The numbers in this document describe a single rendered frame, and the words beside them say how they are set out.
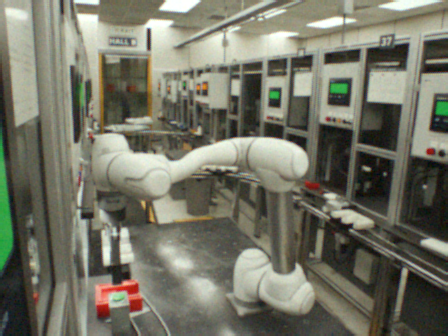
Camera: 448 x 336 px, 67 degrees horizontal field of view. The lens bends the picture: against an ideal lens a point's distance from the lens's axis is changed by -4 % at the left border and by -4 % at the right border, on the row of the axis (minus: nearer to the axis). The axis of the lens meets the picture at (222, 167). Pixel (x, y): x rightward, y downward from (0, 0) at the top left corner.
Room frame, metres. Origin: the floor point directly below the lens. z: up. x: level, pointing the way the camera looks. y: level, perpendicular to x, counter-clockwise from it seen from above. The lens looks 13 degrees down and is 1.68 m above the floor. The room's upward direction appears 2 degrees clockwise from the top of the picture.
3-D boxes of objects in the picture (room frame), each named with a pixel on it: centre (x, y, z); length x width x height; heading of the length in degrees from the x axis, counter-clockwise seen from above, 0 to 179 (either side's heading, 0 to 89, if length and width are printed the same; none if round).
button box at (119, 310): (0.96, 0.32, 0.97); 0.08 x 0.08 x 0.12; 20
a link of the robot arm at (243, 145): (1.35, -0.09, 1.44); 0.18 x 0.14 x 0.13; 135
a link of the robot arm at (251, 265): (1.47, -0.16, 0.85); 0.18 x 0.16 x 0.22; 45
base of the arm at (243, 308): (1.49, -0.14, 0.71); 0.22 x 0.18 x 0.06; 20
